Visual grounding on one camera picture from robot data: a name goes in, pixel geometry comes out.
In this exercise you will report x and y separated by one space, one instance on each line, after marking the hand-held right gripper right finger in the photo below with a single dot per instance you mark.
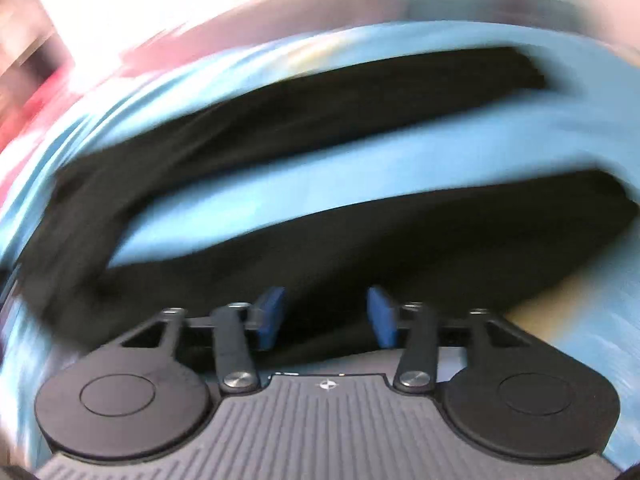
382 322

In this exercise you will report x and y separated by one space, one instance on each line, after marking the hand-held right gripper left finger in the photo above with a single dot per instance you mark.
270 317

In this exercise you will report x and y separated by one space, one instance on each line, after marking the black pants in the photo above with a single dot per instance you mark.
350 260

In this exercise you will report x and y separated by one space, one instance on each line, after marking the blue printed blanket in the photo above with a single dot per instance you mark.
350 180

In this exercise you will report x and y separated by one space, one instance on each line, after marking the pink bed sheet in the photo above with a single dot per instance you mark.
45 105

